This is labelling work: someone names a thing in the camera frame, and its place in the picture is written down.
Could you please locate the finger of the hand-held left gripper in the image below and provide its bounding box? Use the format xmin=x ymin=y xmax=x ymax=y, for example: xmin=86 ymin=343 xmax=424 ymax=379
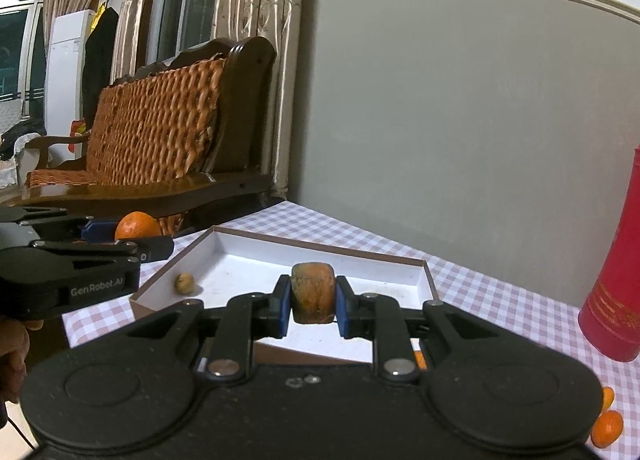
xmin=0 ymin=207 xmax=119 ymax=243
xmin=30 ymin=236 xmax=175 ymax=266

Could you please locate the yellow hanging garment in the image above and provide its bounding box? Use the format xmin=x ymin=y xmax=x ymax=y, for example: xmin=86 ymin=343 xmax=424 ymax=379
xmin=90 ymin=3 xmax=108 ymax=37

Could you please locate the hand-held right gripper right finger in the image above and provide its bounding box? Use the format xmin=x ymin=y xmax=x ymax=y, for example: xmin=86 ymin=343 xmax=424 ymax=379
xmin=336 ymin=275 xmax=501 ymax=383

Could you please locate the white refrigerator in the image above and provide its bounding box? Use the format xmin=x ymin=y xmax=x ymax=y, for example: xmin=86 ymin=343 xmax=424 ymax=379
xmin=44 ymin=10 xmax=97 ymax=167

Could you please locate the orange woven chair cushion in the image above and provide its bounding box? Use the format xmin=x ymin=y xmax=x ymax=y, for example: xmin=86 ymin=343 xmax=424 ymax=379
xmin=25 ymin=58 xmax=227 ymax=236

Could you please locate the large dark window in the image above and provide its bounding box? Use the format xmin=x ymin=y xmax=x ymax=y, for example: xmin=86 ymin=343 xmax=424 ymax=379
xmin=0 ymin=0 xmax=52 ymax=116

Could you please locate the dark and white cloth pile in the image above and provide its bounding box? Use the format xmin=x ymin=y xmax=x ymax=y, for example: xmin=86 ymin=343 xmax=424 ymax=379
xmin=0 ymin=119 xmax=47 ymax=187

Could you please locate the red bag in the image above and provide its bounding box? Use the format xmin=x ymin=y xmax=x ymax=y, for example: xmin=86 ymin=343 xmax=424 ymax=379
xmin=70 ymin=120 xmax=87 ymax=161

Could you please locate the brown cardboard box white inside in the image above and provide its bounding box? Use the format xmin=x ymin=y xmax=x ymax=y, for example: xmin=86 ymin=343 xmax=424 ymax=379
xmin=129 ymin=225 xmax=441 ymax=366

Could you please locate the black cable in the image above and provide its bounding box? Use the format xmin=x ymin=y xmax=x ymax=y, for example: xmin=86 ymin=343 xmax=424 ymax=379
xmin=0 ymin=402 xmax=37 ymax=455

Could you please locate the person's left hand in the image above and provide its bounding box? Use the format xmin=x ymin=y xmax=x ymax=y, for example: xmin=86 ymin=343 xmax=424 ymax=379
xmin=0 ymin=318 xmax=44 ymax=403

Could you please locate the shrivelled brownish orange chunk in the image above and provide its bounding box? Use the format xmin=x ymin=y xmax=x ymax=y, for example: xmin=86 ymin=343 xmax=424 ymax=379
xmin=291 ymin=263 xmax=337 ymax=325

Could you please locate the large orange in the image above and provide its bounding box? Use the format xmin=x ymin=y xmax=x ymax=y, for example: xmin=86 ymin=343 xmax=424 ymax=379
xmin=115 ymin=211 xmax=162 ymax=241

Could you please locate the black hanging coat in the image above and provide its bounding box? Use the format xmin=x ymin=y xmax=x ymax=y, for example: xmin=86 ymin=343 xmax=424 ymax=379
xmin=81 ymin=5 xmax=120 ymax=132

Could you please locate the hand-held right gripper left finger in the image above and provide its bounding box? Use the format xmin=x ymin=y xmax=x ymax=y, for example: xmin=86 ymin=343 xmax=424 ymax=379
xmin=127 ymin=274 xmax=291 ymax=381

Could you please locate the pink white checkered tablecloth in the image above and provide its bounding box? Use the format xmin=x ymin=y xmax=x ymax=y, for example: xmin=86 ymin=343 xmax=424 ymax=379
xmin=62 ymin=200 xmax=640 ymax=460

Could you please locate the dark wooden armchair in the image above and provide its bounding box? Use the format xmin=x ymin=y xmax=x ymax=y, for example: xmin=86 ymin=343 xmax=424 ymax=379
xmin=0 ymin=36 xmax=277 ymax=237

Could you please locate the red thermos flask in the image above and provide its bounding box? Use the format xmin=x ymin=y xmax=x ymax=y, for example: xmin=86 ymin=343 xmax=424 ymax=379
xmin=577 ymin=145 xmax=640 ymax=363

